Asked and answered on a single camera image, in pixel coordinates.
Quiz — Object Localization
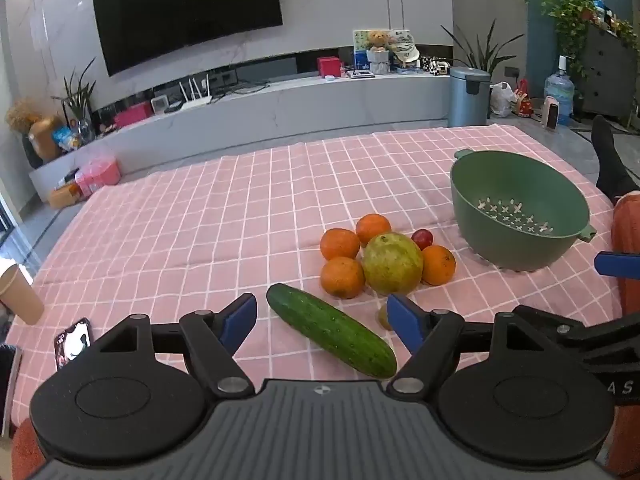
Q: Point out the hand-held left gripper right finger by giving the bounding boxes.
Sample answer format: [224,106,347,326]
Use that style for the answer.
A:
[386,294,556,397]

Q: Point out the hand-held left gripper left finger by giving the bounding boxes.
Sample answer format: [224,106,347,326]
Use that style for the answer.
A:
[92,292,258,399]

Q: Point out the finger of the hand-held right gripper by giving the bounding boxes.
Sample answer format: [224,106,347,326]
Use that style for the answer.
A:
[594,251,640,279]
[514,304,640,361]

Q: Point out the large green mango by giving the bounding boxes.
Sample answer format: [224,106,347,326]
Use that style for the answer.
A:
[362,232,425,296]

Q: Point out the orange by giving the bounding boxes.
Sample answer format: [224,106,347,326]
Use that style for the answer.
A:
[320,228,361,262]
[421,244,457,286]
[355,213,393,247]
[320,256,366,300]

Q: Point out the green cucumber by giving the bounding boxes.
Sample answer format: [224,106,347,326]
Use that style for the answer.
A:
[266,283,397,380]

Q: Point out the green colander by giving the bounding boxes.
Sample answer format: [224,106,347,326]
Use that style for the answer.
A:
[450,148,598,272]

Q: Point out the person's right leg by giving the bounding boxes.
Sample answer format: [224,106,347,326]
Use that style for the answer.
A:
[592,115,640,471]

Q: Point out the person's leg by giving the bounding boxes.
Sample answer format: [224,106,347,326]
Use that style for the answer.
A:
[592,115,640,471]
[10,417,48,480]

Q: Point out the pink checked tablecloth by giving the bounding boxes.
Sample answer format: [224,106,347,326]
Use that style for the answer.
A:
[5,125,626,461]

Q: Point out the small white appliance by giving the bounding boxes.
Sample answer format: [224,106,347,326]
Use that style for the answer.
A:
[542,96,562,130]

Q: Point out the smartphone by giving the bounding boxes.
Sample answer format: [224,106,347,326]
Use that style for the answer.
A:
[54,316,93,373]

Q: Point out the blue water bottle with pump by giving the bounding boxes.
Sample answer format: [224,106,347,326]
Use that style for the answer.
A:
[544,55,576,127]

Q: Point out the red packet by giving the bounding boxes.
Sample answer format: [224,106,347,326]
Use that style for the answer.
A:
[515,79,535,117]

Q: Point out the dark grey cabinet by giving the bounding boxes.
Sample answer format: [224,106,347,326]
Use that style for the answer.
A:
[580,22,640,121]

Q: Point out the white plastic bag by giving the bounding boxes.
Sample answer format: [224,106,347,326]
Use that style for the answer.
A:
[489,81,516,118]

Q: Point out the orange box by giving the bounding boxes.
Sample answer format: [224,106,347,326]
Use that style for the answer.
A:
[48,183,83,209]

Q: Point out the brown paper cup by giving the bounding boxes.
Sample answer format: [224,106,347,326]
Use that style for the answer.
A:
[0,262,46,326]

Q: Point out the grey-blue trash can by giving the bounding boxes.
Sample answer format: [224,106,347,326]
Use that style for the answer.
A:
[448,66,492,128]

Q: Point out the white router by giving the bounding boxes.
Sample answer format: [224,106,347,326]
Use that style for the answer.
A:
[178,76,211,111]

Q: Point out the grey marble console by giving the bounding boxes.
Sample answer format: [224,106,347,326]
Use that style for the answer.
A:
[27,72,453,206]

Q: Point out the magenta box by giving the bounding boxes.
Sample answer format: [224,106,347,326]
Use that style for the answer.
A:
[114,101,153,128]

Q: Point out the long-leaf potted plant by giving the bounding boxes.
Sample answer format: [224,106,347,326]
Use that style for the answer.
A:
[441,19,523,78]

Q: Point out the blue snack bag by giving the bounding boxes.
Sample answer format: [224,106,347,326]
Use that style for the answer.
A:
[51,126,81,152]

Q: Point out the hanging green plant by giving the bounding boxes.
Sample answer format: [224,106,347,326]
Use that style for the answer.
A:
[540,0,598,78]

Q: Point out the person's left leg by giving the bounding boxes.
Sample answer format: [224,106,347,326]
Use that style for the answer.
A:
[10,417,48,480]

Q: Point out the black and white figurines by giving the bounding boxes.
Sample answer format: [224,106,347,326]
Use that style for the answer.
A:
[420,56,451,77]

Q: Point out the green plant in glass vase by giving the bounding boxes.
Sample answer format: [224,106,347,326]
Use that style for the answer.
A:
[52,57,98,143]

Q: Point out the teddy bear in white wrap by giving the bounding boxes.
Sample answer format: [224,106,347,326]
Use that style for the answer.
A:
[366,30,392,76]

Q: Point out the gold vase with dried flowers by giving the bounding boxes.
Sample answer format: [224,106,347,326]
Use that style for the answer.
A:
[6,100,63,163]

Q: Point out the printed picture card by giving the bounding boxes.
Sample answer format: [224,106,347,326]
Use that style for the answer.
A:
[353,29,373,71]

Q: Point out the white printed cap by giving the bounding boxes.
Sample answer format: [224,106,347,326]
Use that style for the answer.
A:
[390,30,421,68]

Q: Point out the black television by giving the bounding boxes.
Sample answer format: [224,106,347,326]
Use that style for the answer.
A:
[91,0,284,77]

